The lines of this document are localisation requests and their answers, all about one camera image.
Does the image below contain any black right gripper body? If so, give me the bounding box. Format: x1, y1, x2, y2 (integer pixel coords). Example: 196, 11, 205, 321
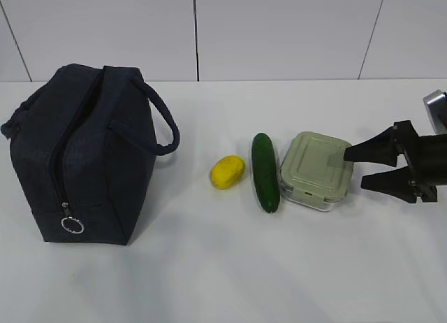
402, 134, 446, 203

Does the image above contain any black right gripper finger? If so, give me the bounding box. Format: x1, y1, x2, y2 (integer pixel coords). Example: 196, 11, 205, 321
360, 166, 417, 203
344, 120, 419, 167

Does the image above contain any navy blue lunch bag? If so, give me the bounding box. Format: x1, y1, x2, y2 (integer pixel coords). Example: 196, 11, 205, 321
1, 64, 180, 245

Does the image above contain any green cucumber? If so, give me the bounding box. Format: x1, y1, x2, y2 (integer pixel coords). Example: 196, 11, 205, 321
251, 133, 280, 213

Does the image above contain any green lidded glass container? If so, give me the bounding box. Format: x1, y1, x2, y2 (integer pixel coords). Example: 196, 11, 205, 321
278, 131, 353, 212

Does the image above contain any yellow lemon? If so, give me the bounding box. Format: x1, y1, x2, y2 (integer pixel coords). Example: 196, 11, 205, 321
210, 155, 246, 189

